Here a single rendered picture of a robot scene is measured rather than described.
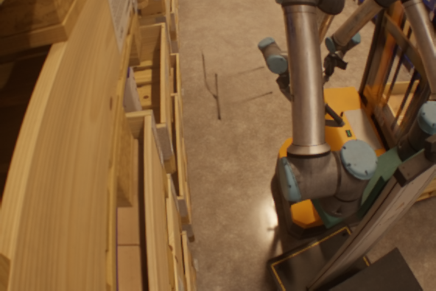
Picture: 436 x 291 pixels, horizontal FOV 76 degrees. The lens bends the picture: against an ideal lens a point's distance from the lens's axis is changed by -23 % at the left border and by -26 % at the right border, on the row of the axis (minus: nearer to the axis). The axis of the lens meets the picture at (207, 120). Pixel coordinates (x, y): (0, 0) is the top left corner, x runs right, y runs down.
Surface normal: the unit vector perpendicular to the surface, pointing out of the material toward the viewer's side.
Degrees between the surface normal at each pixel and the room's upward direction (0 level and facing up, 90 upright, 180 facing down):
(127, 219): 0
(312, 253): 0
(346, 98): 0
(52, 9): 90
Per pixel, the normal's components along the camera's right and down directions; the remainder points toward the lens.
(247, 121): -0.05, -0.67
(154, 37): 0.10, 0.73
